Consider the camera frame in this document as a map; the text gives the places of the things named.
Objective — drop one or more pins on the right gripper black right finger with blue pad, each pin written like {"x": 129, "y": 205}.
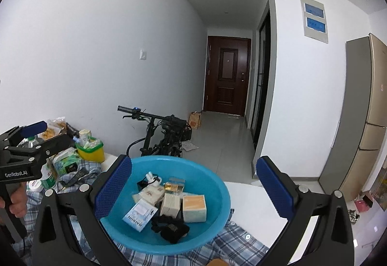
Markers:
{"x": 331, "y": 242}

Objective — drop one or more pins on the person's left hand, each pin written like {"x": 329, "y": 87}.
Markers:
{"x": 19, "y": 201}

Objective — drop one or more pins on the grey gold refrigerator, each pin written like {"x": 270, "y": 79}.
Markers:
{"x": 362, "y": 124}

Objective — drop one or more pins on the gold foil box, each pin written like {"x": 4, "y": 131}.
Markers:
{"x": 174, "y": 185}

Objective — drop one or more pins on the yellow green plastic container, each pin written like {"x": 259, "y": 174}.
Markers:
{"x": 94, "y": 152}

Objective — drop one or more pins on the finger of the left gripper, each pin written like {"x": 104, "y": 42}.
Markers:
{"x": 51, "y": 144}
{"x": 15, "y": 135}

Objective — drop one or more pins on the snack bag of biscuits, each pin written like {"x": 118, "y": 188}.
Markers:
{"x": 55, "y": 127}

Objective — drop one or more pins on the black folding bicycle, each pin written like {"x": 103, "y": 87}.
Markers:
{"x": 174, "y": 130}

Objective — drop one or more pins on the beige orange-top box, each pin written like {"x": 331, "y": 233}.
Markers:
{"x": 194, "y": 209}

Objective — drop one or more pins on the dark brown entrance door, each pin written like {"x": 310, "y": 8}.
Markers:
{"x": 227, "y": 75}

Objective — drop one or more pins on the green label water bottle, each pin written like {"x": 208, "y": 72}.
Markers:
{"x": 47, "y": 180}

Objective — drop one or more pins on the white wall light switch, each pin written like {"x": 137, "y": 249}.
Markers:
{"x": 143, "y": 55}

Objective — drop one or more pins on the cream small box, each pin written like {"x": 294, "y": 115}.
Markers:
{"x": 170, "y": 205}

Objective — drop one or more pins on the wall electrical panel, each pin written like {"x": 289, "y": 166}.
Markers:
{"x": 314, "y": 20}

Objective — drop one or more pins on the white soap packet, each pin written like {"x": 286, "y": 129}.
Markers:
{"x": 150, "y": 194}

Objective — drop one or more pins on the paper on floor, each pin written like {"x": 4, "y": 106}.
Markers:
{"x": 188, "y": 146}

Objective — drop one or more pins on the blue white Haison box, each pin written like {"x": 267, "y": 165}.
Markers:
{"x": 140, "y": 215}

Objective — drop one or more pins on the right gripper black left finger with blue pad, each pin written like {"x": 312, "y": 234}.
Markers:
{"x": 54, "y": 239}

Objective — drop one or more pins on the blue plastic basin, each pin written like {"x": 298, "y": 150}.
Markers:
{"x": 199, "y": 181}

